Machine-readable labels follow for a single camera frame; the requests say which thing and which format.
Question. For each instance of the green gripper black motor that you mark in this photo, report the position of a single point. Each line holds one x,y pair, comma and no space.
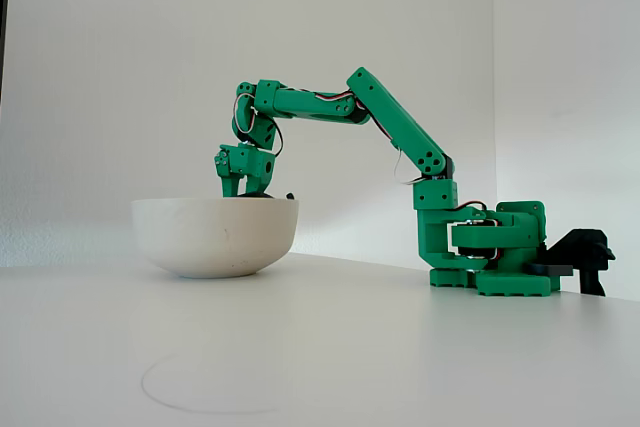
251,165

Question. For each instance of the green 3D-printed robot arm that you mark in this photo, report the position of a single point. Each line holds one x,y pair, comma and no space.
400,117

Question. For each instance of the black cloth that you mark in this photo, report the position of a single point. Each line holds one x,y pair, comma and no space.
280,196

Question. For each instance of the white round bowl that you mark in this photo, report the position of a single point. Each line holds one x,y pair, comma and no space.
215,237

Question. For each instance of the black table clamp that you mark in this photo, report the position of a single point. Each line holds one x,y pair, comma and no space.
585,247

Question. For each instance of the dark vertical frame strip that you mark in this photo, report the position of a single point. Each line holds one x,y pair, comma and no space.
4,22

